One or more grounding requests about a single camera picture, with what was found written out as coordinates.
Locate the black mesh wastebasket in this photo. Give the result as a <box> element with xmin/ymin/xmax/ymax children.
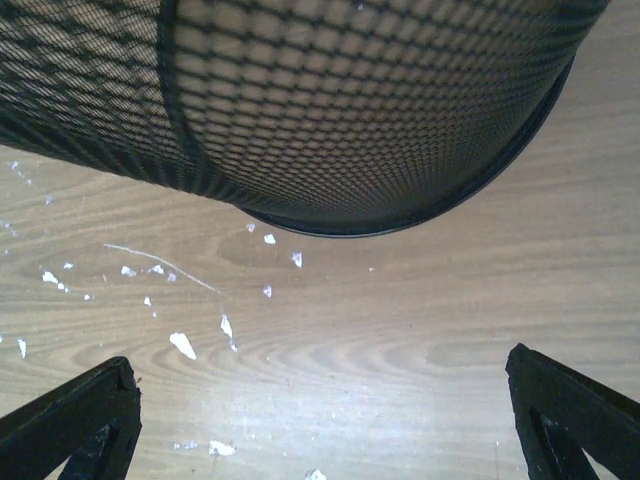
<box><xmin>1</xmin><ymin>1</ymin><xmax>607</xmax><ymax>237</ymax></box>

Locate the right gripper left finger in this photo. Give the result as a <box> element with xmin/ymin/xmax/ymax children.
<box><xmin>1</xmin><ymin>356</ymin><xmax>142</xmax><ymax>479</ymax></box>

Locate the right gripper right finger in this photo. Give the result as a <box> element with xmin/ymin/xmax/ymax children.
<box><xmin>506</xmin><ymin>343</ymin><xmax>639</xmax><ymax>479</ymax></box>

